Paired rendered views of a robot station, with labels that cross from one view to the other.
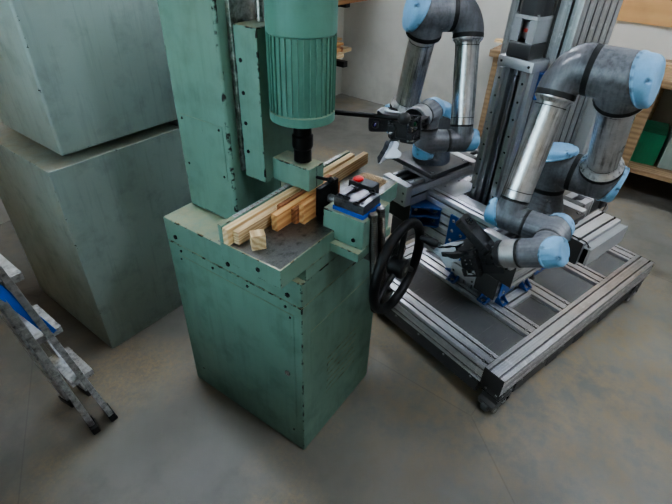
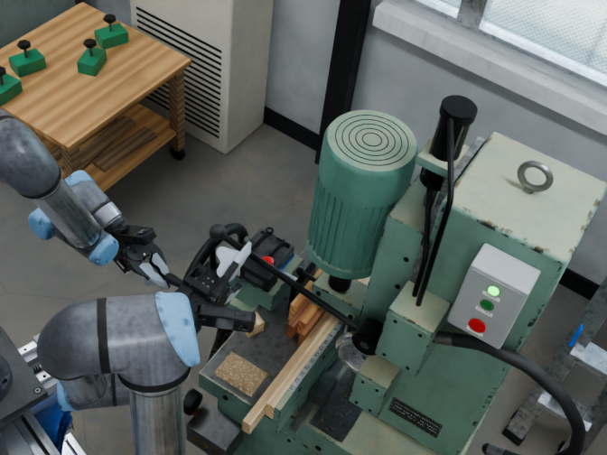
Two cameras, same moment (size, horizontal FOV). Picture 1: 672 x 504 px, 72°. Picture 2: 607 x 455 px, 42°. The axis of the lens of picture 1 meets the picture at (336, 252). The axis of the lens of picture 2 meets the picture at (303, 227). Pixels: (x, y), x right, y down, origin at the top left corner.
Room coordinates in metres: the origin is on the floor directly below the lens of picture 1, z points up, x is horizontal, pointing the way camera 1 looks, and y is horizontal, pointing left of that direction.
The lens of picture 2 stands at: (2.30, -0.15, 2.42)
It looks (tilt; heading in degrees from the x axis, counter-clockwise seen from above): 48 degrees down; 172
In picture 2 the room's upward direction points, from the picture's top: 9 degrees clockwise
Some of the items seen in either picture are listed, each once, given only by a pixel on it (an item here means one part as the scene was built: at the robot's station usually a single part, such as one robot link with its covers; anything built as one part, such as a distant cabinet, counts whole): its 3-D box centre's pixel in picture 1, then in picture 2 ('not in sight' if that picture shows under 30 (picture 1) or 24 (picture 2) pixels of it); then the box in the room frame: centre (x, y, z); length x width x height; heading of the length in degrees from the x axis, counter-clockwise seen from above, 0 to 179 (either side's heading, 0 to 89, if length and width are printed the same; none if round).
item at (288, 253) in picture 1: (331, 222); (292, 302); (1.18, 0.02, 0.87); 0.61 x 0.30 x 0.06; 146
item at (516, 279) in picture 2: not in sight; (491, 297); (1.53, 0.29, 1.40); 0.10 x 0.06 x 0.16; 56
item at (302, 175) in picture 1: (298, 172); (343, 300); (1.25, 0.12, 0.99); 0.14 x 0.07 x 0.09; 56
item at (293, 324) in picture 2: (316, 201); (313, 300); (1.20, 0.06, 0.92); 0.22 x 0.02 x 0.05; 146
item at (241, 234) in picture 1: (310, 191); (324, 323); (1.27, 0.09, 0.92); 0.64 x 0.02 x 0.04; 146
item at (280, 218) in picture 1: (303, 204); (330, 292); (1.18, 0.10, 0.93); 0.26 x 0.02 x 0.05; 146
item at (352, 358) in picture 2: not in sight; (361, 356); (1.41, 0.14, 1.02); 0.12 x 0.03 x 0.12; 56
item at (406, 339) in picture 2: not in sight; (411, 329); (1.48, 0.20, 1.22); 0.09 x 0.08 x 0.15; 56
